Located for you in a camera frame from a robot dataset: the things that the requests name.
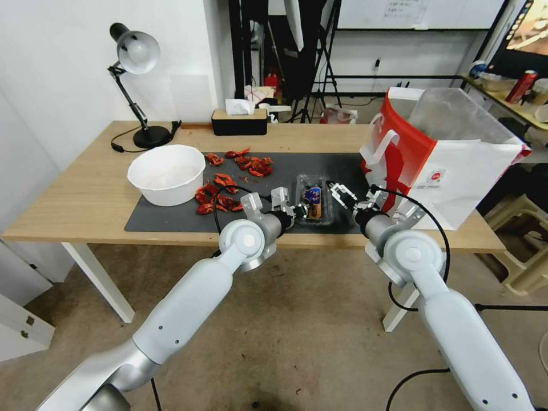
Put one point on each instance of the white and red takeout bag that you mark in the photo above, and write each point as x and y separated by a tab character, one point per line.
454	171

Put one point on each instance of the white round bowl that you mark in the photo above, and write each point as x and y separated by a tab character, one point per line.
167	173

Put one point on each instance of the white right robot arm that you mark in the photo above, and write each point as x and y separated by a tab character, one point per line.
454	325

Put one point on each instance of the white paper cup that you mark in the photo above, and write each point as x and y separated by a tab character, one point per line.
540	92

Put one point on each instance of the blue printed food packet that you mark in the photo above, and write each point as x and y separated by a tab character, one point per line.
314	201

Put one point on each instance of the yellow-edged side table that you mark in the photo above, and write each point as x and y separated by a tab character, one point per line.
505	100

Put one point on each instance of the red crayfish shell piece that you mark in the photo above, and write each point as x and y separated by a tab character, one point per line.
243	161
261	168
229	189
214	159
224	178
237	153
230	204
207	193
205	209

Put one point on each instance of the clear plastic bag red print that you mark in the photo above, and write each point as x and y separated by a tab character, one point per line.
338	115

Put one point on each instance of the dark monitor screen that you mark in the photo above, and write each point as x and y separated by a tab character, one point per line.
526	38

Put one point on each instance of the red drink can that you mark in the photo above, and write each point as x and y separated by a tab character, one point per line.
521	85

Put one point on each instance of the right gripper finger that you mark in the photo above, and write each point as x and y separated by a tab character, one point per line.
343	194
377	197

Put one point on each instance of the black tripod stand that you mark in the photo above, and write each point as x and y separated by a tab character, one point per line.
319	73

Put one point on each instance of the black tissue box wooden lid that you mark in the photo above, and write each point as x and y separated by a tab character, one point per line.
239	124

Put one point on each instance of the white tissue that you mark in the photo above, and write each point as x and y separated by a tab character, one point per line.
239	107

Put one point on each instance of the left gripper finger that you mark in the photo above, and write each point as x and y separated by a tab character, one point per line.
302	210
281	199

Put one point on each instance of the grey and black desk lamp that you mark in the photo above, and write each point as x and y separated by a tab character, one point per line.
138	51

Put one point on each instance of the clear plastic takeout container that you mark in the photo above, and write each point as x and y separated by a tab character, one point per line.
319	184

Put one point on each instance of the beige plastic stool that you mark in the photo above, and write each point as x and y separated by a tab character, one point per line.
524	265

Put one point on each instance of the light wooden table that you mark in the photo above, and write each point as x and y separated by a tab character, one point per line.
85	192

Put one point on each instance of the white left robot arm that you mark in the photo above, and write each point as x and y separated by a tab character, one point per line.
192	295

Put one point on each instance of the white board black frame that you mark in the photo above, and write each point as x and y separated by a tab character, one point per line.
419	15

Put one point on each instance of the dark grey desk mat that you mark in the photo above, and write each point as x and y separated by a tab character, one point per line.
180	216

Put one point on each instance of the white cabinet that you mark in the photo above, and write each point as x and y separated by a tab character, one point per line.
21	317

